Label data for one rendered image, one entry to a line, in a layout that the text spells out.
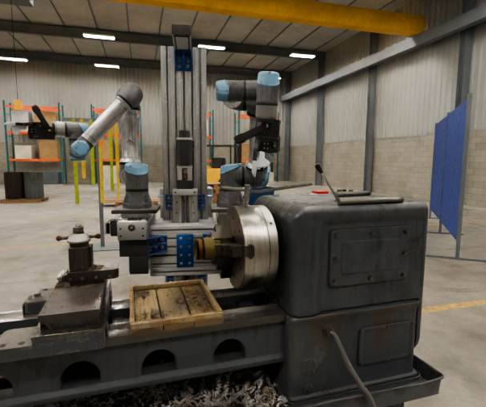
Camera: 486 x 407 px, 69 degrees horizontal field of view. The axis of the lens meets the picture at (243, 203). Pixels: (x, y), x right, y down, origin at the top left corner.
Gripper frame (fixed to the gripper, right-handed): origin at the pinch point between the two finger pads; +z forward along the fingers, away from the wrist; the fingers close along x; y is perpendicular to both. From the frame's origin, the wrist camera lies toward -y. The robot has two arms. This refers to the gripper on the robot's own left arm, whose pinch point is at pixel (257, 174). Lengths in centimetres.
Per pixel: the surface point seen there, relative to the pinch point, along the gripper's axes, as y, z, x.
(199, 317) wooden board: -11, 44, -28
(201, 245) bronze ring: -16.7, 26.0, -11.4
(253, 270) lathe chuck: 3.4, 31.2, -13.8
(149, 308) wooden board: -31, 48, -23
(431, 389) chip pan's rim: 72, 77, 4
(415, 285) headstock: 63, 41, 16
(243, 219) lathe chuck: -2.2, 14.9, -8.6
